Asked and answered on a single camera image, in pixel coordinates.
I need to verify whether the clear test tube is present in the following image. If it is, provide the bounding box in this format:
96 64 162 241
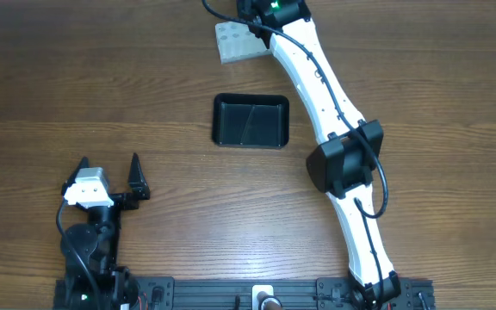
239 104 258 146

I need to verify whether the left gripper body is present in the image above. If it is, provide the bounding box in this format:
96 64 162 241
109 191 142 212

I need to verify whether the white test tube rack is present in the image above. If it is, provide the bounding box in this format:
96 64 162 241
214 20 273 65

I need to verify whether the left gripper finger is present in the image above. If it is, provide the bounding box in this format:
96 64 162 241
127 152 152 201
60 156 90 195

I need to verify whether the mounting rail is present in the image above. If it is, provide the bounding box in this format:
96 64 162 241
53 276 437 310

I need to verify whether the black tray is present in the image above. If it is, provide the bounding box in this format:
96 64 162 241
211 92 291 150

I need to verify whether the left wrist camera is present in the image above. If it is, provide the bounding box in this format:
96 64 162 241
62 166 115 210

